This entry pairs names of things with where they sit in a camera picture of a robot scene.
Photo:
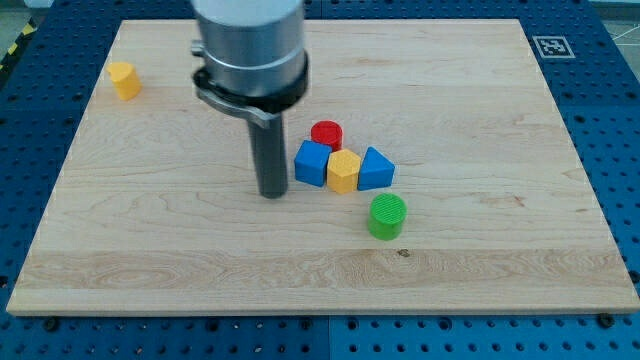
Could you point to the wooden board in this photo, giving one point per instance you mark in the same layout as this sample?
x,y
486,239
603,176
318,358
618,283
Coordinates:
x,y
156,210

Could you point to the green cylinder block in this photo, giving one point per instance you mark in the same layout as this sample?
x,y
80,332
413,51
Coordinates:
x,y
387,214

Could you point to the white fiducial marker tag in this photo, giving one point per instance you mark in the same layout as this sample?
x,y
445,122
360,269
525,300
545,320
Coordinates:
x,y
553,47

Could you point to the blue cube block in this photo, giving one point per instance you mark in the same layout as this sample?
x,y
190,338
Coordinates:
x,y
310,163

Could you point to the yellow heart block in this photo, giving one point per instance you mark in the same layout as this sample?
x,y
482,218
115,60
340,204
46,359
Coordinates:
x,y
125,80

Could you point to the yellow hexagon block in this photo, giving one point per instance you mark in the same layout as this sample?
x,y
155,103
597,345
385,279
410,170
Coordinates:
x,y
343,171

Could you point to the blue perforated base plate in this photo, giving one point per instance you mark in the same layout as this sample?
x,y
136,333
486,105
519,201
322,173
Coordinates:
x,y
55,70

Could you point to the blue triangle block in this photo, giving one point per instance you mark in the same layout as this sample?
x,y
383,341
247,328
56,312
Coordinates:
x,y
376,171

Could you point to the red cylinder block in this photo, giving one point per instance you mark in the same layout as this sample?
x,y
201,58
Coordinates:
x,y
328,132

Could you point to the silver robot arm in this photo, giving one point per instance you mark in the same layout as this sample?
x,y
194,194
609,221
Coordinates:
x,y
254,67

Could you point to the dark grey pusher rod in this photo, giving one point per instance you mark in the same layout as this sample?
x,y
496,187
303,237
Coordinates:
x,y
269,156

